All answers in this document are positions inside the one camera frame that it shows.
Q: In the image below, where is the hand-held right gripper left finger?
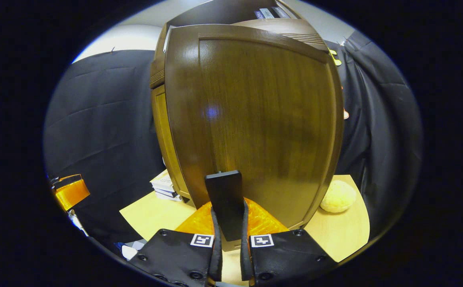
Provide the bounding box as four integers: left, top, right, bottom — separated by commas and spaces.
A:
128, 201, 223, 287

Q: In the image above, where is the round beige bun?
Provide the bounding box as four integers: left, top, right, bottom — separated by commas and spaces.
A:
320, 180, 357, 213

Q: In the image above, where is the wooden cabinet drawer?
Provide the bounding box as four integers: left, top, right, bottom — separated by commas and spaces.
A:
150, 18, 328, 89

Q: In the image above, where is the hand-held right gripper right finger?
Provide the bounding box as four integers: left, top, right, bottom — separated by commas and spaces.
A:
240, 198, 337, 287

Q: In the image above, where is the blue and white object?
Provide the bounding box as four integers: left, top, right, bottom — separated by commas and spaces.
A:
114, 239, 148, 260

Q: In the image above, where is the stack of books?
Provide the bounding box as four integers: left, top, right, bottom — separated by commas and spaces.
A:
150, 169, 182, 202

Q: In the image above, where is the black backdrop cloth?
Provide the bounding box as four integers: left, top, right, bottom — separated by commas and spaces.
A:
43, 30, 423, 256

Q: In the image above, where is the wooden cabinet door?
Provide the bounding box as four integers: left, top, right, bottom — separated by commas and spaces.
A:
164, 24, 344, 252
151, 85, 195, 208

